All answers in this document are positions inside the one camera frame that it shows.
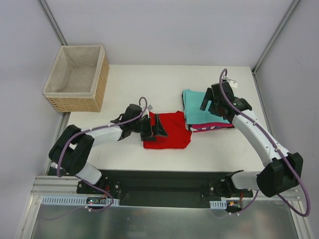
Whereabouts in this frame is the red t shirt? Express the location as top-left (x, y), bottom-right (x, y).
top-left (143, 111), bottom-right (192, 149)

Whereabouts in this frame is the pink t shirt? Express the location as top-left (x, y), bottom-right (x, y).
top-left (188, 122), bottom-right (234, 132)

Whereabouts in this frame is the black t shirt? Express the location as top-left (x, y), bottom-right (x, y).
top-left (180, 93), bottom-right (236, 132)

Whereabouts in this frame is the wicker basket with cloth liner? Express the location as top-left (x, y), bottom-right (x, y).
top-left (43, 45), bottom-right (109, 113)

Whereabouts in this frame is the teal t shirt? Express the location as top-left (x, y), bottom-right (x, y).
top-left (182, 89), bottom-right (229, 124)

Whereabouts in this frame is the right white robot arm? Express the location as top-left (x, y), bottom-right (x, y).
top-left (200, 81), bottom-right (303, 198)

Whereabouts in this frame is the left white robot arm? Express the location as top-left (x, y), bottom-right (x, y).
top-left (49, 104), bottom-right (168, 194)

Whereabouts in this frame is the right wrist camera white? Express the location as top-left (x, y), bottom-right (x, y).
top-left (223, 76), bottom-right (238, 89)

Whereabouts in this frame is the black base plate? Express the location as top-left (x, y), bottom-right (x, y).
top-left (76, 169), bottom-right (254, 207)

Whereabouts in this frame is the right aluminium frame post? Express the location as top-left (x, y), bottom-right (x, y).
top-left (252, 0), bottom-right (302, 76)

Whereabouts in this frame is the aluminium frame post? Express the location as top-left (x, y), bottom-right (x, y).
top-left (38, 0), bottom-right (68, 46)
top-left (252, 0), bottom-right (302, 76)

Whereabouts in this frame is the left aluminium frame post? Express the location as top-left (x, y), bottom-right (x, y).
top-left (38, 0), bottom-right (68, 46)

